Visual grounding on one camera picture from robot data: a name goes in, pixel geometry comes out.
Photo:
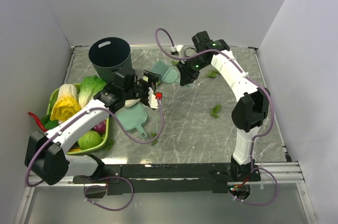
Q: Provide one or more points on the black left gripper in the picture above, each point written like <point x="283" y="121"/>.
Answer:
<point x="152" y="77"/>

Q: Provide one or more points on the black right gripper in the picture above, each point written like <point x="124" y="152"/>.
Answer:
<point x="186" y="76"/>

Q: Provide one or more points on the teal hand brush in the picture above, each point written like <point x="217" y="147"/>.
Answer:
<point x="167" y="74"/>

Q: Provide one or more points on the teal dustpan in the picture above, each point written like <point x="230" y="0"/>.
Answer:
<point x="133" y="118"/>

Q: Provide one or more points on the long green napa cabbage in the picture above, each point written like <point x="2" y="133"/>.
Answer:
<point x="130" y="103"/>

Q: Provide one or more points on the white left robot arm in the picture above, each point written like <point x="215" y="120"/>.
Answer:
<point x="46" y="153"/>

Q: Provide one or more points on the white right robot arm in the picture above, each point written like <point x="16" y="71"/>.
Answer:
<point x="252" y="103"/>

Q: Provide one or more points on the green leaf scrap back right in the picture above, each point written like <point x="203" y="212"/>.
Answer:
<point x="212" y="74"/>

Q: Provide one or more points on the green leaf scrap centre right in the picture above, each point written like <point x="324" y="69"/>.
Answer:
<point x="215" y="111"/>

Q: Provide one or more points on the dark grey waste bin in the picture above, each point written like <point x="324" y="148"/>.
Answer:
<point x="111" y="58"/>

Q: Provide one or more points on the green leafy lettuce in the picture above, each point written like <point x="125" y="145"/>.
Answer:
<point x="89" y="87"/>

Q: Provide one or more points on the purple onion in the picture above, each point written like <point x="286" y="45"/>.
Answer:
<point x="100" y="128"/>

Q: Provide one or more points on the round green cabbage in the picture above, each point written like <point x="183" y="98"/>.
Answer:
<point x="89" y="140"/>

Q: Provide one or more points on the yellow white cabbage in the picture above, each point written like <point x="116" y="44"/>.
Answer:
<point x="66" y="104"/>

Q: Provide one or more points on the green vegetable basket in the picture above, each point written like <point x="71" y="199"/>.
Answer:
<point x="75" y="149"/>

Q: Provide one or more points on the red chili pepper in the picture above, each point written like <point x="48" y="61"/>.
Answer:
<point x="37" y="121"/>

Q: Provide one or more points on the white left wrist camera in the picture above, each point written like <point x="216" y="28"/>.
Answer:
<point x="153" y="101"/>

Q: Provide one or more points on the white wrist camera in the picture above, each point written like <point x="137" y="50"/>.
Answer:
<point x="177" y="50"/>
<point x="153" y="101"/>

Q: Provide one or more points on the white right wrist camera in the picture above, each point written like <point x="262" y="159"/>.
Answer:
<point x="177" y="50"/>

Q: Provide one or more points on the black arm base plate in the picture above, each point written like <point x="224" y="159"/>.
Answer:
<point x="116" y="186"/>

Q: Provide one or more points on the aluminium rail frame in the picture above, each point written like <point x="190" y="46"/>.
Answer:
<point x="282" y="172"/>

